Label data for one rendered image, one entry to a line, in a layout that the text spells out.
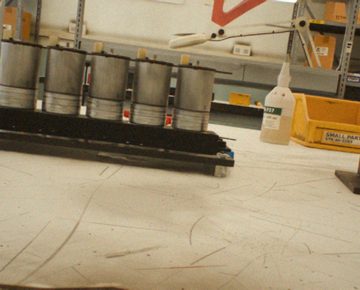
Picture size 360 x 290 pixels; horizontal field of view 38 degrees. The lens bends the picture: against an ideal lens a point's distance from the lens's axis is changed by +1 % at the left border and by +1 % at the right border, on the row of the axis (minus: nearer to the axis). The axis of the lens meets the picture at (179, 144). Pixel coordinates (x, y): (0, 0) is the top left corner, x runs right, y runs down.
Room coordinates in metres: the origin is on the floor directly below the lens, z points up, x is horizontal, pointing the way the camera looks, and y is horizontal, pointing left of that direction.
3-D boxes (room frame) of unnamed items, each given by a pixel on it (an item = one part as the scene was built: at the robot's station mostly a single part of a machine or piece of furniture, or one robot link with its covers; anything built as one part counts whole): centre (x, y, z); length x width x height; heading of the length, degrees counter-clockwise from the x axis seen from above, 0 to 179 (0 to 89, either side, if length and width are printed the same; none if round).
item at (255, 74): (2.63, -0.08, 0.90); 1.30 x 0.06 x 0.12; 86
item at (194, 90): (0.34, 0.00, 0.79); 0.02 x 0.02 x 0.05
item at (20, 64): (0.34, 0.11, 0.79); 0.02 x 0.02 x 0.05
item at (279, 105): (0.59, -0.11, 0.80); 0.03 x 0.03 x 0.10
